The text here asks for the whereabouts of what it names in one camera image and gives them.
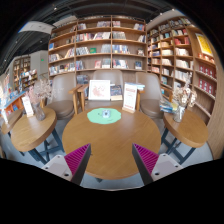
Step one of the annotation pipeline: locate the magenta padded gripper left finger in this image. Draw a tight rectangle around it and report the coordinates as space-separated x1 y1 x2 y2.
42 144 91 185

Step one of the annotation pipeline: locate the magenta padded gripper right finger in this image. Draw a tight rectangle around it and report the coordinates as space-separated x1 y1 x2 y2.
132 143 182 185

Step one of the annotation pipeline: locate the green round mouse pad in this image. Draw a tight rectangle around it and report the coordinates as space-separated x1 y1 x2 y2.
87 108 121 125

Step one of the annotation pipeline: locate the round wooden centre table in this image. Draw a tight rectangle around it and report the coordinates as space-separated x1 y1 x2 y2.
62 107 161 180

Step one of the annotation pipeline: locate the round wooden table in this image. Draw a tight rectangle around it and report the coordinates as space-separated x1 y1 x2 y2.
62 107 161 180
161 110 208 164
11 107 63 164

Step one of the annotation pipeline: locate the round wooden right table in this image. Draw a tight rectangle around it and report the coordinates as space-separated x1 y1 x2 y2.
161 110 208 164

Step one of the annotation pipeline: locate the round wooden left table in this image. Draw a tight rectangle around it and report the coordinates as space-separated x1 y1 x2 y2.
11 107 63 164

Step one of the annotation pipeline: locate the stack of books on chair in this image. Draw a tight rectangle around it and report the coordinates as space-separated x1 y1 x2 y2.
159 100 178 113

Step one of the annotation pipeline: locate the right beige armchair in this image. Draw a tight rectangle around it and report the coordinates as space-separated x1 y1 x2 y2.
136 72 163 119

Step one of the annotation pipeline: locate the beige armchair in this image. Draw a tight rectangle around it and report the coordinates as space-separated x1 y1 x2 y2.
83 69 124 110
47 73 81 120
136 72 163 119

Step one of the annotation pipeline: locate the left beige armchair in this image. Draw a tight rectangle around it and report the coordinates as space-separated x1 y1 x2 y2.
47 73 81 120

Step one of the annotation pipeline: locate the right vase with dried flowers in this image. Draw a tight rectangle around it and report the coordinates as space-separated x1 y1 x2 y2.
171 71 198 124

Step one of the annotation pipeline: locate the vase with dried flowers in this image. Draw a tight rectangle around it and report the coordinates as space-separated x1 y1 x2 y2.
171 71 198 124
28 79 52 121

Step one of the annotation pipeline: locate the white sign with red header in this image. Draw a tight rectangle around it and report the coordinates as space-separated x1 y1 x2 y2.
122 84 137 113

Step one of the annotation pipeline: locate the small white left table sign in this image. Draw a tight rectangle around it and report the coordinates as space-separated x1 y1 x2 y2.
22 96 34 117

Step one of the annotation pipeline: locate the white framed picture board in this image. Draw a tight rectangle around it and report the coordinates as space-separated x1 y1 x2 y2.
88 80 110 101

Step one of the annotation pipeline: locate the left vase with dried flowers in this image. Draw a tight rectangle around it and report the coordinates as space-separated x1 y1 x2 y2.
28 79 52 121

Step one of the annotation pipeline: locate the book standing on middle chair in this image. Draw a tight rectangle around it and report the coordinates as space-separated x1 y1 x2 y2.
110 85 123 101

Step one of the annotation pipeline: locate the middle beige armchair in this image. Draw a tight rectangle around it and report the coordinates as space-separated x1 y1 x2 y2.
83 69 124 110

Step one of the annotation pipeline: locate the far left wooden bookshelf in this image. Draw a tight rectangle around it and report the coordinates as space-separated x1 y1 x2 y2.
13 56 38 92

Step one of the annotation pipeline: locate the large wooden back bookshelf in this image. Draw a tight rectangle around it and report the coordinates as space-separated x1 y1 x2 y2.
48 15 147 79

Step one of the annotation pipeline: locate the yellow poster on shelf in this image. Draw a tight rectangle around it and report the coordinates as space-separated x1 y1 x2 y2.
196 33 212 56

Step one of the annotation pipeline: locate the white ceiling hanging panel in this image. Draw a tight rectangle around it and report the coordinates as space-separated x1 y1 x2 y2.
19 21 53 34

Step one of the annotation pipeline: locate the wooden right wall bookshelf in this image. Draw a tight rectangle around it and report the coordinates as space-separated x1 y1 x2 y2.
145 13 224 143

